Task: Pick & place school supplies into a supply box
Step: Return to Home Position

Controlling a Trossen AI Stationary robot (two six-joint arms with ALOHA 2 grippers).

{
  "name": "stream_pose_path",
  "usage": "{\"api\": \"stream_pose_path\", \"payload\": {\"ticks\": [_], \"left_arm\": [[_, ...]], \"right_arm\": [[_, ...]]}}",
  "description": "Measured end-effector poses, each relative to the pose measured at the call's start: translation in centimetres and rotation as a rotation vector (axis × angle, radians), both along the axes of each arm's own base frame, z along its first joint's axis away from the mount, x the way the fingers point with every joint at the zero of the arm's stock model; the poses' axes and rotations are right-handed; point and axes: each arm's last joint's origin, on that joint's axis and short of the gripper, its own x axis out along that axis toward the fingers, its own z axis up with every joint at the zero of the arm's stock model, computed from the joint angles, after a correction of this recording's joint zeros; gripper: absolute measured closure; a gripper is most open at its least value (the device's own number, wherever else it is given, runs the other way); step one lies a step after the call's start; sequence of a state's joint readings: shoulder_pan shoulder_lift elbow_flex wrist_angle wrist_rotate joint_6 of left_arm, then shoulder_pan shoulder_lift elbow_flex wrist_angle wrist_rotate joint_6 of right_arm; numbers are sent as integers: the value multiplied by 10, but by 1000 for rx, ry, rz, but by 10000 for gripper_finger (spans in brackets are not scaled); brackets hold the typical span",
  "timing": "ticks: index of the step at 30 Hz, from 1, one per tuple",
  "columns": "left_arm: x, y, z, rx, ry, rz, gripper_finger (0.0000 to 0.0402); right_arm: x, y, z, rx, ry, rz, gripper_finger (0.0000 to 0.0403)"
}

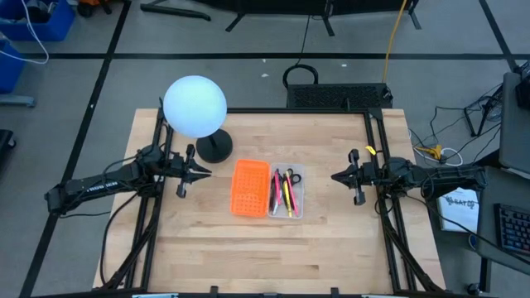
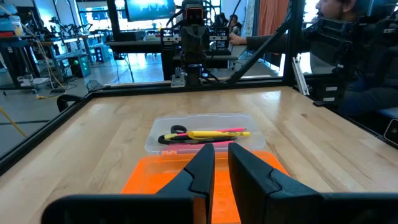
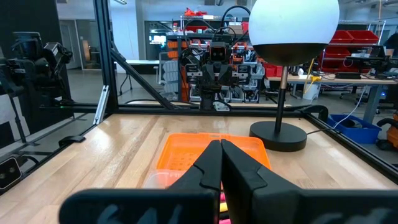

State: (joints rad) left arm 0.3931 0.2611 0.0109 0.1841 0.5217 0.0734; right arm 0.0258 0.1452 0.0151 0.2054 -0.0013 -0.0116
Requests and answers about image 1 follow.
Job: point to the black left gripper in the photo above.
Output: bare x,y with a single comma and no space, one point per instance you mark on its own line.
176,169

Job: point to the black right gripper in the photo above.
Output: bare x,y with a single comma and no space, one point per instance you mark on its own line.
367,174

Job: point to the clear plastic supply box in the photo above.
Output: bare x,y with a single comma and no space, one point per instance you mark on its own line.
301,203

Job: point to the orange plastic basket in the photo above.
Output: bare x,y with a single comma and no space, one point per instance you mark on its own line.
248,188

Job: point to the pink pencil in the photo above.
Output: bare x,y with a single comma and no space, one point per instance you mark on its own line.
292,194

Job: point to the yellow highlighter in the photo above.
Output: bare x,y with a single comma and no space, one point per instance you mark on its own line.
287,198

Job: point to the pink highlighter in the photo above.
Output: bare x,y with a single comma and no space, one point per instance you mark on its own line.
277,186

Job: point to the brown pencil blue end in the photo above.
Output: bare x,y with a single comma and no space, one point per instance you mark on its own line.
273,203

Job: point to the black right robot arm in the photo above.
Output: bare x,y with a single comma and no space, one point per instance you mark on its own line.
447,180

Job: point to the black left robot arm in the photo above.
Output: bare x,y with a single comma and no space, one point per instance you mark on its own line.
95,188

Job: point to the yellow tag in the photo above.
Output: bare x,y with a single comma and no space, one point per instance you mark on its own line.
370,150

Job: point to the white globe lamp black base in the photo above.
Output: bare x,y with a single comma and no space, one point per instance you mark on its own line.
194,105

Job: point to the black perforated computer case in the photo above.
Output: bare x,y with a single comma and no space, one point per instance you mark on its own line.
339,96

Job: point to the white printed booklet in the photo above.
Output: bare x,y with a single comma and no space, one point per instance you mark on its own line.
459,215

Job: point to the dark grey desk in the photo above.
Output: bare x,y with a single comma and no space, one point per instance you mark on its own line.
490,194

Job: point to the black metal bar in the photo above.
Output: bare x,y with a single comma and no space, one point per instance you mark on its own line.
174,11

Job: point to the light grey desk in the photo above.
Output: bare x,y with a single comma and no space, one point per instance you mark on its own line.
515,132

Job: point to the black backlit keyboard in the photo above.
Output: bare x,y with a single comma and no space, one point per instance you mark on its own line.
515,229

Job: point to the grey metal foot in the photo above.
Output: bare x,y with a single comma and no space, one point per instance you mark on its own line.
16,101

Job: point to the blue plastic bin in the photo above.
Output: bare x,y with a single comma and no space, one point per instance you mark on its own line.
8,70
58,25

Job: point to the black aluminium table frame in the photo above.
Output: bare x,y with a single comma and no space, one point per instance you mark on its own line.
290,110

